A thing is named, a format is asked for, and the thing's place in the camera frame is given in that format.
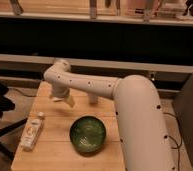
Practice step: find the long wall shelf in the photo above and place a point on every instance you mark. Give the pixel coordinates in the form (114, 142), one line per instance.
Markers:
(98, 63)

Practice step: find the white milk carton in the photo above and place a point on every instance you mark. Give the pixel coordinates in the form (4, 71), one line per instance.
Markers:
(32, 132)

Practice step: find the green bowl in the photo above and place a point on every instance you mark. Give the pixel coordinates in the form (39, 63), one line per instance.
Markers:
(87, 134)

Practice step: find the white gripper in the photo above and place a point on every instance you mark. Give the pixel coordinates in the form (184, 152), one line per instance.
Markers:
(58, 92)

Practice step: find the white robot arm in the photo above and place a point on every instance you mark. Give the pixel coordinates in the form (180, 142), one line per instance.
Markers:
(141, 123)

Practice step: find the wooden table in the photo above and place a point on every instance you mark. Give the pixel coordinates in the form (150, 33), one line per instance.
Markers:
(54, 151)

